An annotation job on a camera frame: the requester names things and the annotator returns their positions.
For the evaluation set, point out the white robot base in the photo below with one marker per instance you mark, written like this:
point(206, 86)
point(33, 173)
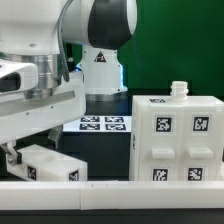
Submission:
point(103, 74)

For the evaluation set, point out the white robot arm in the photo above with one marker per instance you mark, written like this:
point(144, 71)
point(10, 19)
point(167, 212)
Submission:
point(37, 90)

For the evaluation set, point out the white marker sheet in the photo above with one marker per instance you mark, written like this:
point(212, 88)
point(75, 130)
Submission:
point(95, 123)

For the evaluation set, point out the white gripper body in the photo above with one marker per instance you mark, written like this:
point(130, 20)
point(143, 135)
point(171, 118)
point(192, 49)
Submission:
point(20, 117)

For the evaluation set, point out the white front fence bar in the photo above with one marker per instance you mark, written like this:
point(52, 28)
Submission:
point(92, 195)

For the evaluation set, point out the white cabinet door panel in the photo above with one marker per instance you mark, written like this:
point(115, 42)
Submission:
point(202, 145)
point(160, 144)

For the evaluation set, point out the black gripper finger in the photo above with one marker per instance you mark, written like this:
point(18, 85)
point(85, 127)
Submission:
point(13, 157)
point(55, 134)

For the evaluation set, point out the white cabinet top block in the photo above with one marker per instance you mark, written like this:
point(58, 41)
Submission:
point(42, 164)

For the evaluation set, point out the white cabinet body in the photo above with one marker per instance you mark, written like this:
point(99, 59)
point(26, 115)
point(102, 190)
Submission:
point(178, 97)

